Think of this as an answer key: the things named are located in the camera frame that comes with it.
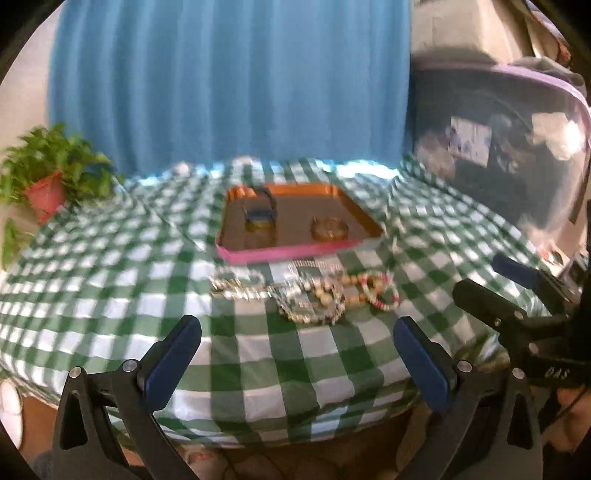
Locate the potted plant in red pot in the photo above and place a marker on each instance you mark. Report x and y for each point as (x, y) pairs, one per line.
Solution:
(46, 189)

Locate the clear storage box purple lid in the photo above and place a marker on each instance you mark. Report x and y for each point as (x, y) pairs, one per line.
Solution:
(498, 152)

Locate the green white checkered tablecloth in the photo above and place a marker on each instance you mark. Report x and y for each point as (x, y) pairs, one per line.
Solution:
(115, 286)

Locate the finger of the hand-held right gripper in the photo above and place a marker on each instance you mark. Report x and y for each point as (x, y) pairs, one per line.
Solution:
(482, 302)
(515, 271)

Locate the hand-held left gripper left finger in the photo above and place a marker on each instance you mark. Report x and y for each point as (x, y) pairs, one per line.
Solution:
(173, 360)

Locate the metal bangle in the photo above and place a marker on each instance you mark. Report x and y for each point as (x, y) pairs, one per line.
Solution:
(328, 229)

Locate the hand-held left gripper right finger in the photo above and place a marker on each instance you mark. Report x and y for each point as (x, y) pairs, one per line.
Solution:
(422, 360)

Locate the copper tray with pink rim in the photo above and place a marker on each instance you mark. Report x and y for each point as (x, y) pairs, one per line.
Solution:
(295, 221)

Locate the blue curtain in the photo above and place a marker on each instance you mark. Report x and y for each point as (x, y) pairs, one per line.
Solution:
(231, 78)

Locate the person's right hand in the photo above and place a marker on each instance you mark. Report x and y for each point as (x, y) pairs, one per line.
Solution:
(572, 415)

